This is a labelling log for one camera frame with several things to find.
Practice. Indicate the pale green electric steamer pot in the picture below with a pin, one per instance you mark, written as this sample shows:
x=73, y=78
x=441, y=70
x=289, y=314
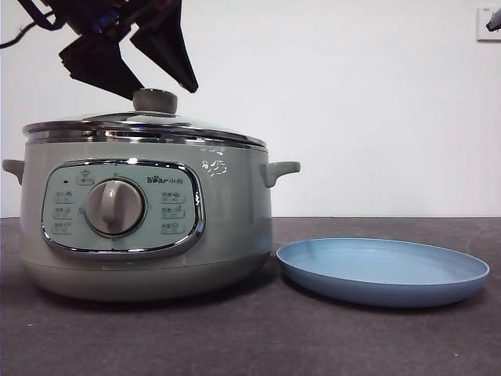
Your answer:
x=235, y=219

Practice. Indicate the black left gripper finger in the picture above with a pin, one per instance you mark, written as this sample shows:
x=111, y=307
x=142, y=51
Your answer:
x=174, y=43
x=98, y=64

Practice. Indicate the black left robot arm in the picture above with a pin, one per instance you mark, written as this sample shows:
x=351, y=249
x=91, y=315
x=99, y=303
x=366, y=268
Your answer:
x=62, y=8

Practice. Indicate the glass lid with green knob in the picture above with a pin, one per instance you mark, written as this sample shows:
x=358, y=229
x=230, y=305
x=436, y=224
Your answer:
x=154, y=102

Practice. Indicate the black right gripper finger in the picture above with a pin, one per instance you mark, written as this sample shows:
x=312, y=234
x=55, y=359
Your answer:
x=495, y=20

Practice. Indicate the white wall socket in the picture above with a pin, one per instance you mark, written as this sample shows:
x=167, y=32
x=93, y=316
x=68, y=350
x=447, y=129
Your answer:
x=481, y=35

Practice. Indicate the blue round plate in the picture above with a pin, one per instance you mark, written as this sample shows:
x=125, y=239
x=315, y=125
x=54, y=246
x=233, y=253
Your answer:
x=372, y=270

